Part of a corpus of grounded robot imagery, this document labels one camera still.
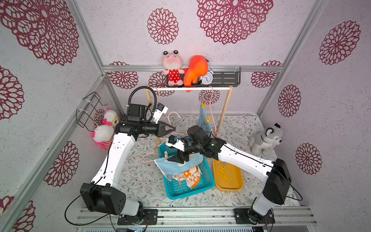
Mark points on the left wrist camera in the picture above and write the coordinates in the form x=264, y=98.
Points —
x=160, y=109

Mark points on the light blue patterned towel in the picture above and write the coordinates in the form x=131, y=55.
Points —
x=170, y=169

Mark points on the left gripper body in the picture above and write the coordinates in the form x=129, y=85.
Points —
x=160, y=129

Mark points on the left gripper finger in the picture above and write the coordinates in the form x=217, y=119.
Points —
x=168, y=132
x=169, y=127

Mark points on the plush with yellow glasses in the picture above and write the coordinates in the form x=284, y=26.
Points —
x=110, y=118

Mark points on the yellow plastic tray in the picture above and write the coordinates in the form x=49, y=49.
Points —
x=235, y=177

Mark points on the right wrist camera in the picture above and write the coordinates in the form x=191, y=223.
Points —
x=175, y=142

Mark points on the teal plastic basket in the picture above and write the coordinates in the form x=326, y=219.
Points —
x=177, y=190

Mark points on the orange red plush toy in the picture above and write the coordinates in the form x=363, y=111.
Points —
x=198, y=66

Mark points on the white orange patterned towel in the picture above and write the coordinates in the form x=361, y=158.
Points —
x=191, y=176

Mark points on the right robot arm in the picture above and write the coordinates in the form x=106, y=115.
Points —
x=274, y=174

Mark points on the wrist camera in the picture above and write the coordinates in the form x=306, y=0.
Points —
x=160, y=109
x=175, y=142

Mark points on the white alarm clock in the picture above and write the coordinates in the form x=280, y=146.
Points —
x=207, y=78

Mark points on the blue bear towel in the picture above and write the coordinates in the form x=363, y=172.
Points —
x=206, y=126

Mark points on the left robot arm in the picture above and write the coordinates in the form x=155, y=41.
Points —
x=102, y=194

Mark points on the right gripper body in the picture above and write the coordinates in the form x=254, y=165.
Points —
x=185, y=153

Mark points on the black wall shelf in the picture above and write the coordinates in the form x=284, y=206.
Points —
x=223, y=78

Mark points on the grey white husky plush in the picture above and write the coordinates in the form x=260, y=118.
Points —
x=265, y=141

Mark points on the black wire wall basket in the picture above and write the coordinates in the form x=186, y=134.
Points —
x=91, y=116

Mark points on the pink frog plush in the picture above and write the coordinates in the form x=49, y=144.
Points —
x=173, y=68

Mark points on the wooden clothes rack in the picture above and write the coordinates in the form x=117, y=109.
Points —
x=188, y=98

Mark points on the white pink plush toy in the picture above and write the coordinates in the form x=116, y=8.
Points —
x=103, y=136

